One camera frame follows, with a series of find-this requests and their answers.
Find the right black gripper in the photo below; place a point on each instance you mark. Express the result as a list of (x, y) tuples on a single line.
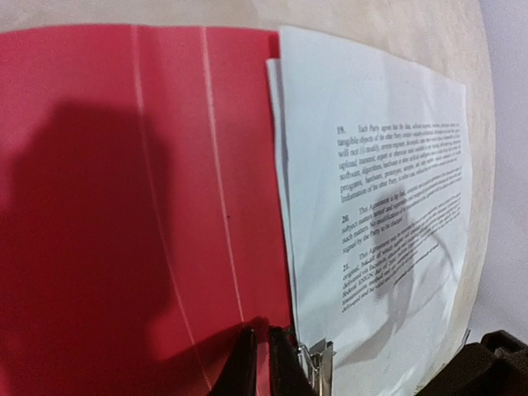
[(497, 365)]

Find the chrome spine lever clip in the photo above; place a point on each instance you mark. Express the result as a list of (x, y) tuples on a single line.
[(317, 363)]

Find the printed paper sheet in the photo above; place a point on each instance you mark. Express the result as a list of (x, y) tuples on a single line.
[(273, 67), (378, 182)]

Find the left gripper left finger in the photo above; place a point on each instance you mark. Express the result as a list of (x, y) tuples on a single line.
[(239, 375)]

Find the red file folder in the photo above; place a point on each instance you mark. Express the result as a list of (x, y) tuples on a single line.
[(140, 221)]

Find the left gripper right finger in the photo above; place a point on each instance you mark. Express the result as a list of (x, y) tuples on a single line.
[(286, 374)]

